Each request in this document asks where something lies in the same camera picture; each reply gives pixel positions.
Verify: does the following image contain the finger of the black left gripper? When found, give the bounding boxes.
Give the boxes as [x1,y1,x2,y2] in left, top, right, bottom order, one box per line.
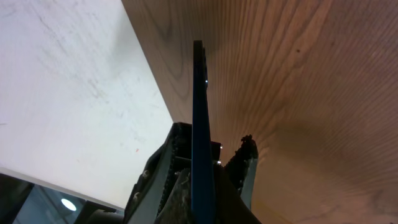
[214,135,259,224]
[123,123,192,223]

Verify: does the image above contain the blue Galaxy smartphone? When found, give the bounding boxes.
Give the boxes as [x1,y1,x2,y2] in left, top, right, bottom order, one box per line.
[191,40,216,224]

